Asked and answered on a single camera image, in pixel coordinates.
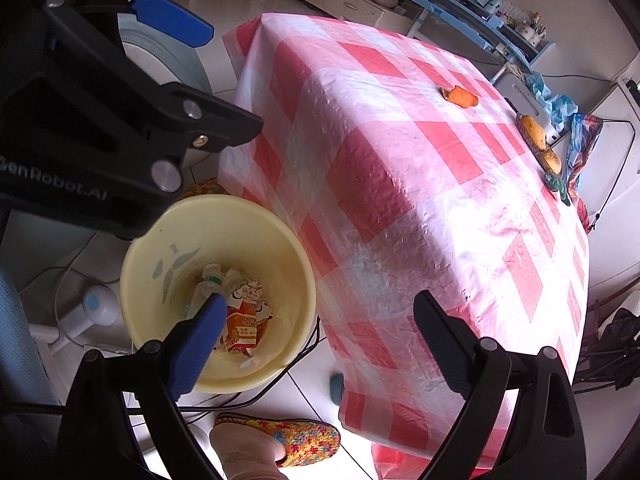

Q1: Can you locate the colourful printed bag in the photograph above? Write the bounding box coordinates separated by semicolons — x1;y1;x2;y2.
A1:
562;112;605;193

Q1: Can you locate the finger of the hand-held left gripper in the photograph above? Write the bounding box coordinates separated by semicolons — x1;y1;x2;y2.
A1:
45;0;216;49
127;80;265;192

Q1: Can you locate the pink checked tablecloth table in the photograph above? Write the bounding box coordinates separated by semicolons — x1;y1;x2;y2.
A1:
217;12;591;480

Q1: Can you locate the yellow plastic bucket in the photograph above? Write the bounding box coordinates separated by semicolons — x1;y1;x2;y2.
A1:
120;195;317;394

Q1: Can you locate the white chair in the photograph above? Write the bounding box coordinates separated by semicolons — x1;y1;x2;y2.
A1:
492;72;561;143

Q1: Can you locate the green crumpled wrapper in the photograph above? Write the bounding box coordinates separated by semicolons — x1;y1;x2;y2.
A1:
544;172;572;206

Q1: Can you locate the orange peel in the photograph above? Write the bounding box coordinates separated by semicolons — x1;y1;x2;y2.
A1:
439;85;479;109

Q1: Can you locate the pale blue cloth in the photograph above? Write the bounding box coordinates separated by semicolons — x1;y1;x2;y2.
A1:
0;270;57;406

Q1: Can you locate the grey blue round stool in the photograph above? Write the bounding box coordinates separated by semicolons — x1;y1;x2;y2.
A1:
117;10;213;167

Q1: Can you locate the clear plastic bottle green label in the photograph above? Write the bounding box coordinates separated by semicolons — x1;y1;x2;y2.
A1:
185;262;227;321

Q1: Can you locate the black folding chair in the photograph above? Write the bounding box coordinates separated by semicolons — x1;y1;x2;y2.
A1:
575;300;640;396

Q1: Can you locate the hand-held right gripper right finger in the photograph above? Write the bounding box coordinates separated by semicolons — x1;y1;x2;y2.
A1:
413;290;587;480

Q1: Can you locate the white side cabinet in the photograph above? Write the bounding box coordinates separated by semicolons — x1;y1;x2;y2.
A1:
575;80;640;286

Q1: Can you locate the blue shelf rack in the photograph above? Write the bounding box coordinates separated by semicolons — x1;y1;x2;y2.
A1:
395;0;556;86

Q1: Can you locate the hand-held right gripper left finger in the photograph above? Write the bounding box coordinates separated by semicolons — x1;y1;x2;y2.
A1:
59;293;227;480

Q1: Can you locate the colourful crochet slipper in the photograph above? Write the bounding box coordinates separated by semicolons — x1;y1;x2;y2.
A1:
212;412;342;470

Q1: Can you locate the person's dark clothing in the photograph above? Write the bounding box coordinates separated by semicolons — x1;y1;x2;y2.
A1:
0;400;76;480

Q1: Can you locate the thin black cord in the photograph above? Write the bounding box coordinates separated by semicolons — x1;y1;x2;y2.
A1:
587;117;640;233

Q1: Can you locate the person's leg in beige sock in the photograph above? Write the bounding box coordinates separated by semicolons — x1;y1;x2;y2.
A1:
209;422;288;480

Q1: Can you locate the red white snack wrapper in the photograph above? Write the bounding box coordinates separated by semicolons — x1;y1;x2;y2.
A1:
220;280;274;359

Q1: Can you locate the blue patterned cloth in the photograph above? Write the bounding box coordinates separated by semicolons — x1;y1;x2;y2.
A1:
525;72;581;131

